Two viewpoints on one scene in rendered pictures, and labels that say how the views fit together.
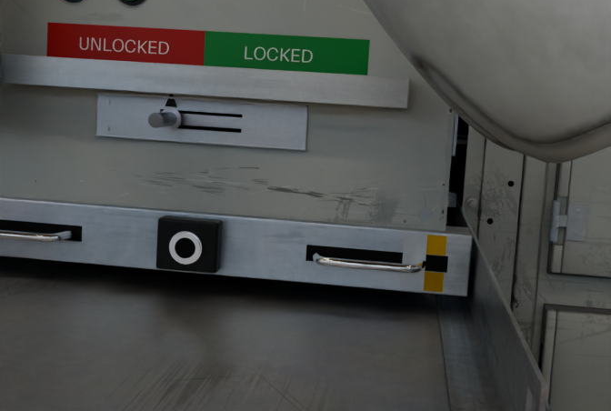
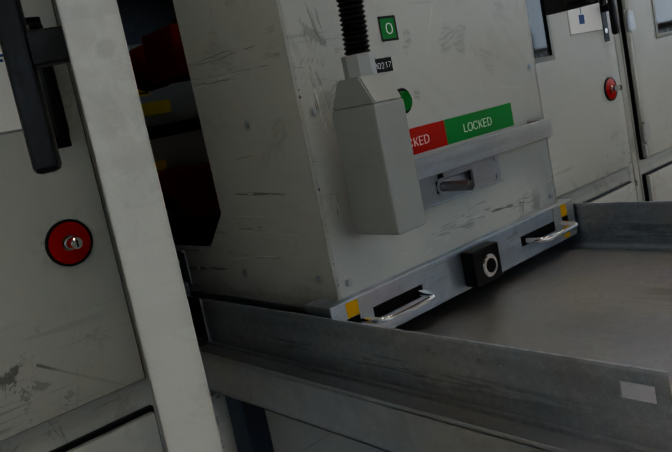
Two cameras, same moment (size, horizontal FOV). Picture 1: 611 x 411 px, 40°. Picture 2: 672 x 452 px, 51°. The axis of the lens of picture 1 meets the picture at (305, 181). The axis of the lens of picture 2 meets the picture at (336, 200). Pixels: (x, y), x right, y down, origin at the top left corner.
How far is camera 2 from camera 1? 98 cm
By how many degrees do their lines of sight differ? 46
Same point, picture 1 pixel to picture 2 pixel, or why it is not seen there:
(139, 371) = (656, 306)
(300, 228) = (516, 228)
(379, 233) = (543, 214)
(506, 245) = not seen: hidden behind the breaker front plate
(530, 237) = not seen: hidden behind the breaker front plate
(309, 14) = (484, 94)
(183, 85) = (468, 157)
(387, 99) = (546, 133)
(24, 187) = (374, 275)
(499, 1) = not seen: outside the picture
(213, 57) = (450, 136)
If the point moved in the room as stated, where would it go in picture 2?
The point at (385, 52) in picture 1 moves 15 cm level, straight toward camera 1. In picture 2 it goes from (516, 108) to (610, 94)
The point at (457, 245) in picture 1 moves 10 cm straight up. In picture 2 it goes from (569, 206) to (559, 146)
